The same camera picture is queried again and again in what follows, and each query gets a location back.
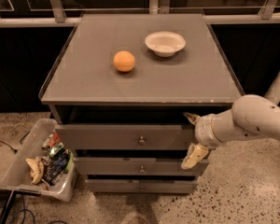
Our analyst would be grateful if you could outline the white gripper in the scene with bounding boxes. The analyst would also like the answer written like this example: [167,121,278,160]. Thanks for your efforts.
[181,112,226,170]

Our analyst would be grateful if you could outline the grey top drawer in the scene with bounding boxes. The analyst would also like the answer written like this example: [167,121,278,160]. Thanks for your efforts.
[55,124,193,150]

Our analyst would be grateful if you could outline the grey drawer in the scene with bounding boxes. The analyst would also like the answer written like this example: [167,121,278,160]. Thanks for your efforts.
[86,179,198,194]
[74,157,208,175]
[55,124,193,150]

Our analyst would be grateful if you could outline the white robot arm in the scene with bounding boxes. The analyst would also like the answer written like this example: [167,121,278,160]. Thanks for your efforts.
[181,71,280,170]

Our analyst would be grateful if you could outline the grey drawer cabinet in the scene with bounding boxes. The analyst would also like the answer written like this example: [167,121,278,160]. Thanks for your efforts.
[40,14,243,182]

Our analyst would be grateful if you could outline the grey middle drawer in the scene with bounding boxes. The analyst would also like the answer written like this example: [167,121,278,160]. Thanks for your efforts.
[74,157,208,175]

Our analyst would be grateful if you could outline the grey bottom drawer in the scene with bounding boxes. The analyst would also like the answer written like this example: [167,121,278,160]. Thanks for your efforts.
[86,179,198,194]

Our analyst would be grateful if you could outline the white paper bowl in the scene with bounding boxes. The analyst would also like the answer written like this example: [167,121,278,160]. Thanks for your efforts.
[145,32,186,57]

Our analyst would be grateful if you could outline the orange ball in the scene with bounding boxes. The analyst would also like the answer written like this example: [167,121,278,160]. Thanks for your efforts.
[113,50,135,72]

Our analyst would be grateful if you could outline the green snack packet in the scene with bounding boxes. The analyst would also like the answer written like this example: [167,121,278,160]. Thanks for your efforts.
[49,143,64,160]

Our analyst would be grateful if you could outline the blue black snack bag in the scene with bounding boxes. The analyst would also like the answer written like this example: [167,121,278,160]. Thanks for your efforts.
[42,154,69,186]

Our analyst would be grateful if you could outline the red soda can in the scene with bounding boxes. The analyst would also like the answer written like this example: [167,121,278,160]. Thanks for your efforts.
[42,132,61,151]

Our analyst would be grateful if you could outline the tan crumpled paper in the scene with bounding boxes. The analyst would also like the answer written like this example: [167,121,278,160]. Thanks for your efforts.
[25,157,44,185]

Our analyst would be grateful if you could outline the clear plastic bin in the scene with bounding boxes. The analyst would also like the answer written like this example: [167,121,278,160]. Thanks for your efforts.
[0,119,77,202]

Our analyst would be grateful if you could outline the black bar on floor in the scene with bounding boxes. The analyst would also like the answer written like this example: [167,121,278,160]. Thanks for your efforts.
[0,190,17,224]

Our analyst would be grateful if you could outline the metal window railing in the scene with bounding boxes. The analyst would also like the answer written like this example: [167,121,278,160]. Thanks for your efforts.
[0,0,280,27]

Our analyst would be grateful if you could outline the black floor cable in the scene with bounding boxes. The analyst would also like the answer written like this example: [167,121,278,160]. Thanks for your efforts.
[0,131,31,155]

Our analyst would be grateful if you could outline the blue floor cable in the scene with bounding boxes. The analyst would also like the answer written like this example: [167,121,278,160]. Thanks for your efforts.
[8,194,69,224]

